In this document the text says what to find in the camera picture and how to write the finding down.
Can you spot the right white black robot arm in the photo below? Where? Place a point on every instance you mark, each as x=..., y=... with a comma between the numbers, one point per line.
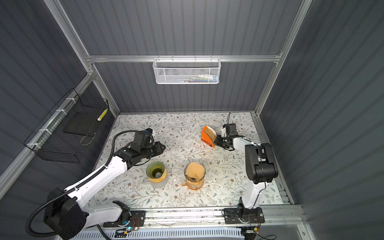
x=261, y=169

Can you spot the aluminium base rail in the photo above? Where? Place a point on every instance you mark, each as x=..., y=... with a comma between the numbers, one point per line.
x=213, y=217

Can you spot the clear frosted glass carafe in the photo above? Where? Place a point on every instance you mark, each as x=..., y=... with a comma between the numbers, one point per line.
x=158, y=185

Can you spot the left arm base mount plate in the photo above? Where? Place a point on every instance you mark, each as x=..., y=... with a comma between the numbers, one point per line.
x=132, y=219

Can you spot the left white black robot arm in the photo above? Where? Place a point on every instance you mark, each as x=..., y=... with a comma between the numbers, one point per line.
x=68, y=214

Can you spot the black pad in side basket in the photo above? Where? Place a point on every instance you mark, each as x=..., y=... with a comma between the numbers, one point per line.
x=83, y=124

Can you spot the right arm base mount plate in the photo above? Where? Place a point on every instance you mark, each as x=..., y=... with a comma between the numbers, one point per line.
x=246, y=216

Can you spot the green glass dripper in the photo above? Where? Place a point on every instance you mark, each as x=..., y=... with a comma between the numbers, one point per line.
x=155, y=170

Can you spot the yellow marker in black basket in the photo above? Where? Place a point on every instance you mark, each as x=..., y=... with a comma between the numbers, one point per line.
x=101, y=116

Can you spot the orange coffee filter box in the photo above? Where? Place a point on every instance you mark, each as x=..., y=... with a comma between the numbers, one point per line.
x=206, y=138

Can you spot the brown paper coffee filters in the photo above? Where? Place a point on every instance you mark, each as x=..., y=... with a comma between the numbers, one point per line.
x=212, y=134

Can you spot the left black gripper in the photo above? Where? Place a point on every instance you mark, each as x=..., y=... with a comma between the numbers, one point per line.
x=158, y=145

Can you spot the orange glass carafe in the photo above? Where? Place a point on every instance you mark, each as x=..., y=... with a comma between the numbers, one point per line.
x=191, y=187

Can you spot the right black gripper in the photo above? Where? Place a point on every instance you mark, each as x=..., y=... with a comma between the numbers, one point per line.
x=218, y=142

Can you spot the black wire side basket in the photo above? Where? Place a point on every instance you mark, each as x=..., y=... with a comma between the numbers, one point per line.
x=67, y=135

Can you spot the pens in white basket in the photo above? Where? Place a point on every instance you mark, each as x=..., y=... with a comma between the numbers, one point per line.
x=200, y=79

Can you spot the wooden dripper ring stand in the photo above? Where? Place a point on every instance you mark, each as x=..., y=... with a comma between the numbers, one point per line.
x=192, y=183

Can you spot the white wire wall basket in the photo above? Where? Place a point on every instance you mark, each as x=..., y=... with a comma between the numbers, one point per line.
x=168, y=72

